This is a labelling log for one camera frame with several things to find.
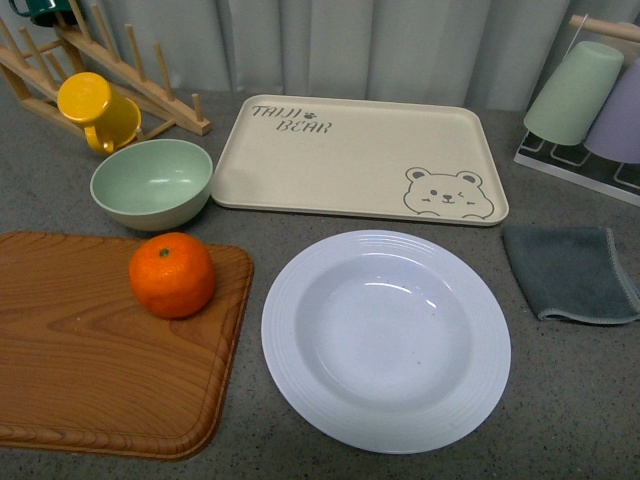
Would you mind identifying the white round plate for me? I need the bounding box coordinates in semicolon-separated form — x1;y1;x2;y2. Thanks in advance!
261;230;511;454

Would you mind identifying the orange fruit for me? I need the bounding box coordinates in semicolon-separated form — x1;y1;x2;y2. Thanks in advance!
128;232;216;319

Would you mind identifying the beige bear tray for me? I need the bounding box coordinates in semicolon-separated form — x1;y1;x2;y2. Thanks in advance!
212;95;509;226

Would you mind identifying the light green bowl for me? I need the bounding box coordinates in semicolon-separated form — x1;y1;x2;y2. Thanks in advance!
90;139;213;232

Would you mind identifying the yellow mug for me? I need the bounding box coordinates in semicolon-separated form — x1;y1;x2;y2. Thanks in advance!
57;72;142;155

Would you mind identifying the grey folded cloth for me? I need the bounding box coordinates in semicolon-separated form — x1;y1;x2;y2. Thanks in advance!
502;226;639;325

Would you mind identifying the wooden cutting board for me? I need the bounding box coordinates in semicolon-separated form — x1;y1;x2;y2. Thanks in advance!
1;231;254;460

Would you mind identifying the light green cup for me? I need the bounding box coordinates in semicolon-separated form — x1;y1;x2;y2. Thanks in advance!
524;41;624;146

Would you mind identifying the white cup stand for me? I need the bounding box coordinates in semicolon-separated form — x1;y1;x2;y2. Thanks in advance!
514;16;639;205

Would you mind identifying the purple cup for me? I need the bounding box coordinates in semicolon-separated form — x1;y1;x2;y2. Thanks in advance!
584;60;639;164

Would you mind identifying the wooden dish rack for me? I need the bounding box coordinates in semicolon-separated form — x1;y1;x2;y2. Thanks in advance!
1;1;212;141

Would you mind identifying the dark green mug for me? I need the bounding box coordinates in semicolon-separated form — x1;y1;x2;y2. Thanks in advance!
8;0;72;27

